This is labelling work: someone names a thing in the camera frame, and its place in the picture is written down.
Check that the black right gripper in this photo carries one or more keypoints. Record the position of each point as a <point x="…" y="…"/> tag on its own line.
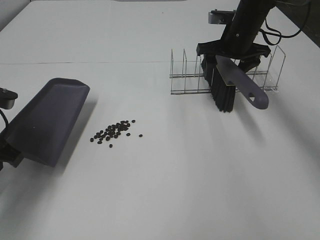
<point x="249" y="58"/>

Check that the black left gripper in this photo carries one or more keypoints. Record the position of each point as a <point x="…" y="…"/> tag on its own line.
<point x="9" y="154"/>

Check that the purple hand brush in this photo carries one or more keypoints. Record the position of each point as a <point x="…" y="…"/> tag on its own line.
<point x="227" y="78"/>

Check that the purple plastic dustpan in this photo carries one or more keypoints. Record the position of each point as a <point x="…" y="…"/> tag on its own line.
<point x="41" y="129"/>

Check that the pile of coffee beans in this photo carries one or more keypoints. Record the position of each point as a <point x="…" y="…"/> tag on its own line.
<point x="112" y="132"/>

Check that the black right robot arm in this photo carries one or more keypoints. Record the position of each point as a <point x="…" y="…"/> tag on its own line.
<point x="237" y="40"/>

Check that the metal wire rack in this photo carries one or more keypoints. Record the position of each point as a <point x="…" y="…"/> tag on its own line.
<point x="188" y="77"/>

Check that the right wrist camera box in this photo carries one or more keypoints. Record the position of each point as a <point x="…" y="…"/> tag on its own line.
<point x="220" y="17"/>

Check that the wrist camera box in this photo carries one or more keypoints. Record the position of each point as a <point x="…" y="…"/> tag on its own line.
<point x="220" y="17"/>
<point x="7" y="98"/>

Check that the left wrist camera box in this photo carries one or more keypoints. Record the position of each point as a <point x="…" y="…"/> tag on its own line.
<point x="7" y="98"/>

